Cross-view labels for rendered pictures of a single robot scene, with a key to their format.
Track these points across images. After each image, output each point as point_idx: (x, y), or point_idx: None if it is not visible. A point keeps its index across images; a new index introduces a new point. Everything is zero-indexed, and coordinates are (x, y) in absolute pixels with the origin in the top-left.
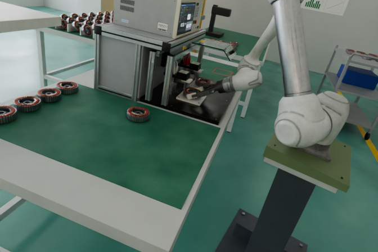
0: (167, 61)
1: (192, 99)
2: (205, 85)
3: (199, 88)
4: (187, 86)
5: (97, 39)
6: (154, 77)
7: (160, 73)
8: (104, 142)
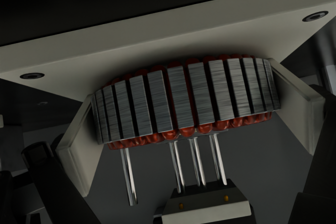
0: None
1: (253, 52)
2: (28, 218)
3: (92, 158)
4: (14, 114)
5: None
6: (204, 145)
7: (155, 161)
8: None
